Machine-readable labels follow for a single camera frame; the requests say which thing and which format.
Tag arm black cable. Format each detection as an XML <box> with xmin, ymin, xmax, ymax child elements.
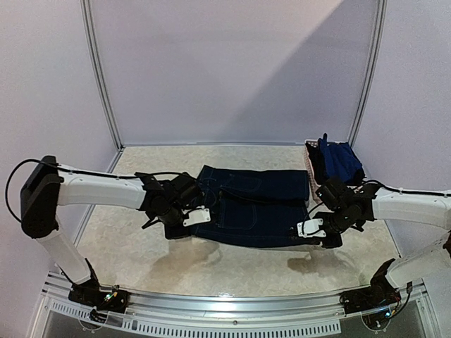
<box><xmin>5</xmin><ymin>158</ymin><xmax>191</xmax><ymax>223</ymax></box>
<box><xmin>362</xmin><ymin>179</ymin><xmax>451</xmax><ymax>198</ymax></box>

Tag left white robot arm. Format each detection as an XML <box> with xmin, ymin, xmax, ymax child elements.
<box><xmin>20</xmin><ymin>156</ymin><xmax>211</xmax><ymax>306</ymax></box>

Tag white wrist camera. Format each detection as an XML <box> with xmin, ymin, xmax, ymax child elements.
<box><xmin>297</xmin><ymin>218</ymin><xmax>326</xmax><ymax>238</ymax></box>
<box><xmin>183</xmin><ymin>208</ymin><xmax>211</xmax><ymax>227</ymax></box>

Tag aluminium front rail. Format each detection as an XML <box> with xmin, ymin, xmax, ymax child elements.
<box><xmin>30</xmin><ymin>273</ymin><xmax>441</xmax><ymax>337</ymax></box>

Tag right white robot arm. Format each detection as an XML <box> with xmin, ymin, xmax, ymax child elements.
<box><xmin>297</xmin><ymin>177</ymin><xmax>450</xmax><ymax>307</ymax></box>

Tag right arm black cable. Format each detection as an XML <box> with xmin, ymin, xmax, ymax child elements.
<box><xmin>362</xmin><ymin>179</ymin><xmax>451</xmax><ymax>198</ymax></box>

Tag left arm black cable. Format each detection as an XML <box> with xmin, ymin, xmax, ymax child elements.
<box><xmin>5</xmin><ymin>158</ymin><xmax>191</xmax><ymax>223</ymax></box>

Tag right aluminium frame post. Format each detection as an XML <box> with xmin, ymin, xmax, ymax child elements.
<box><xmin>347</xmin><ymin>0</ymin><xmax>387</xmax><ymax>148</ymax></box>

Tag aluminium frame post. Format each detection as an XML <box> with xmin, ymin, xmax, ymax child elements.
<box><xmin>80</xmin><ymin>0</ymin><xmax>124</xmax><ymax>151</ymax></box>
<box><xmin>347</xmin><ymin>0</ymin><xmax>387</xmax><ymax>148</ymax></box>

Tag left aluminium frame post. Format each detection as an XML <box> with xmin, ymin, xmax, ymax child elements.
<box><xmin>80</xmin><ymin>0</ymin><xmax>124</xmax><ymax>151</ymax></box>

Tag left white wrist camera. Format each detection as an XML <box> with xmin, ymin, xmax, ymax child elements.
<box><xmin>183</xmin><ymin>208</ymin><xmax>211</xmax><ymax>227</ymax></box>

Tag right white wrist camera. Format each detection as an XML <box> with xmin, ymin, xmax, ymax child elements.
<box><xmin>297</xmin><ymin>218</ymin><xmax>326</xmax><ymax>238</ymax></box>

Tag blue garment in basket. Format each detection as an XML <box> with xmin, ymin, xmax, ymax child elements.
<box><xmin>318</xmin><ymin>133</ymin><xmax>366</xmax><ymax>186</ymax></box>

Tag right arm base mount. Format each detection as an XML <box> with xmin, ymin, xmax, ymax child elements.
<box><xmin>339</xmin><ymin>281</ymin><xmax>413</xmax><ymax>332</ymax></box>

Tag pink plastic laundry basket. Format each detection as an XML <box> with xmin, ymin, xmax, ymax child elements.
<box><xmin>304</xmin><ymin>139</ymin><xmax>367</xmax><ymax>187</ymax></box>

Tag dark blue denim jeans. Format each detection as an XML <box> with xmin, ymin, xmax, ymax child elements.
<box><xmin>164</xmin><ymin>165</ymin><xmax>317</xmax><ymax>249</ymax></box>

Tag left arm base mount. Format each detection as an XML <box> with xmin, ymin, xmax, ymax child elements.
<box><xmin>68</xmin><ymin>275</ymin><xmax>130</xmax><ymax>313</ymax></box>

